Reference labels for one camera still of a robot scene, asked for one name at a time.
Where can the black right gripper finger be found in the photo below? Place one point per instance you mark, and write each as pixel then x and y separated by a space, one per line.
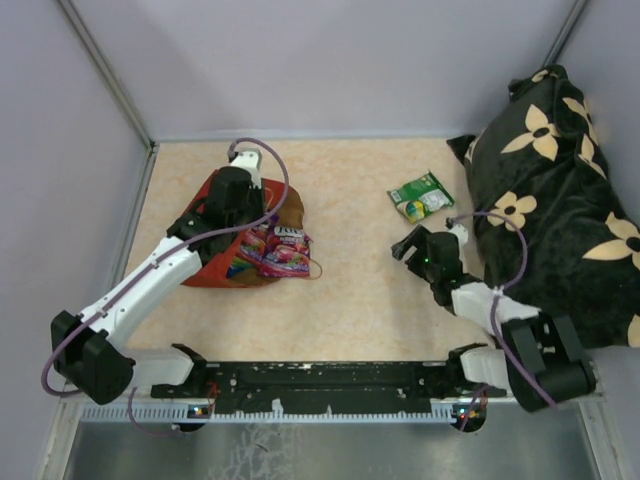
pixel 419 258
pixel 416 238

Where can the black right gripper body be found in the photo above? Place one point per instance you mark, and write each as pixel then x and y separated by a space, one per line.
pixel 417 248

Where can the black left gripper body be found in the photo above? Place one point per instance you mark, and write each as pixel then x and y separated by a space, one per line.
pixel 240 220

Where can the green snack packet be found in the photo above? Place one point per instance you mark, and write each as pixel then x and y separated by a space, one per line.
pixel 420 198

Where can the purple berries candy packet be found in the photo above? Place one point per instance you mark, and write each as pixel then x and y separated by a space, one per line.
pixel 287 254

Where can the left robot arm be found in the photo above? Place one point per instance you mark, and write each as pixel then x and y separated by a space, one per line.
pixel 90 347

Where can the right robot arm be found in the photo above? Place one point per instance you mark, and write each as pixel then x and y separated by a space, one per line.
pixel 538 358

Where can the rainbow candy packet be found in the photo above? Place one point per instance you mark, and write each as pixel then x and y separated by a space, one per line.
pixel 251 250

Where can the black floral blanket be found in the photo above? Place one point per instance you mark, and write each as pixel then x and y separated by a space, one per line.
pixel 549 227

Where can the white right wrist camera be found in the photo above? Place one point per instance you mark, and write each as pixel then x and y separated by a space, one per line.
pixel 458 230

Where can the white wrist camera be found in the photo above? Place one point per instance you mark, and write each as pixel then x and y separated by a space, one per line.
pixel 249 160
pixel 458 230

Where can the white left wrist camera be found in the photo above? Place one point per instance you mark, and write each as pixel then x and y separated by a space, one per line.
pixel 249 160

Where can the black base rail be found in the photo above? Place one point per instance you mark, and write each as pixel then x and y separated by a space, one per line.
pixel 316 388

